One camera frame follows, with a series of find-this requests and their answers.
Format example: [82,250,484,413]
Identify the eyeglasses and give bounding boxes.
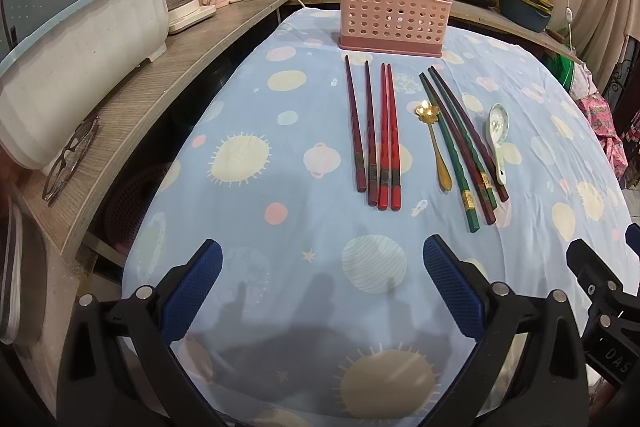
[41,115,100,206]

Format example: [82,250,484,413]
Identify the maroon chopstick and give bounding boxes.
[435,70,509,202]
[423,77,497,227]

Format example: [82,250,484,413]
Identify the white green ceramic spoon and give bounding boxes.
[487,103,510,186]

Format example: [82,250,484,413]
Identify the stacked blue yellow bowls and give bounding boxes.
[499,0,554,32]

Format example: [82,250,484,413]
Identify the green chopstick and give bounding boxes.
[420,72,480,233]
[430,66,498,210]

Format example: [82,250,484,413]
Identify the white teal dish rack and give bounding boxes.
[1,0,169,170]

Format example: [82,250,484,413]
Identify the blue planet-print tablecloth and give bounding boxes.
[122,9,639,426]

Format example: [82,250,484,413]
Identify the wooden counter shelf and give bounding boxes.
[12,0,577,271]

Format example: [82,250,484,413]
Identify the dark red chopstick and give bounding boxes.
[344,55,367,193]
[364,61,378,207]

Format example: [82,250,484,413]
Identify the gold flower spoon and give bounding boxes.
[414,100,452,192]

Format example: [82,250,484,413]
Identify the bright red chopstick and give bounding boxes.
[378,63,390,210]
[386,64,401,211]

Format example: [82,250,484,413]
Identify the pink floral cloth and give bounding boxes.
[577,93,639,188]

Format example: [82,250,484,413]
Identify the pink perforated utensil holder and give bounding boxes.
[338,0,452,57]

